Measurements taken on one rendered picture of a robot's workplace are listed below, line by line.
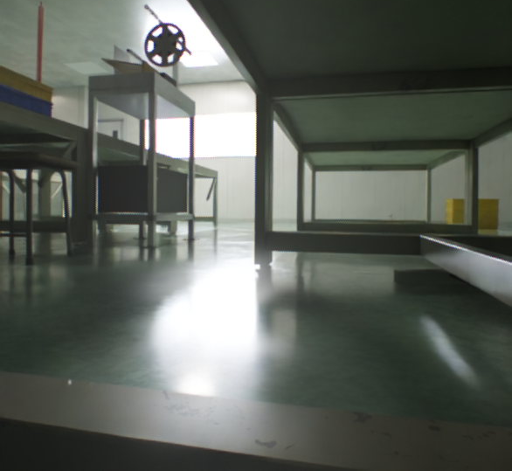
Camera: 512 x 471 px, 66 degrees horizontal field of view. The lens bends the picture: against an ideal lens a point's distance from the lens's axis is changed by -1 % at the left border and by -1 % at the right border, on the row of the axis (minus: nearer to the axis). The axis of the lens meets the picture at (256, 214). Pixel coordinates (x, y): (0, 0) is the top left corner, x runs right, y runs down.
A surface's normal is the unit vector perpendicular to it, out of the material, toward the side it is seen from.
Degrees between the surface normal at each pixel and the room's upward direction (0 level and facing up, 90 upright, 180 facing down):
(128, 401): 0
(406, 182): 90
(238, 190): 90
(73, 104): 90
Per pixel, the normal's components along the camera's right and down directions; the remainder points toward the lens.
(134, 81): -0.21, 0.01
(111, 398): 0.01, -1.00
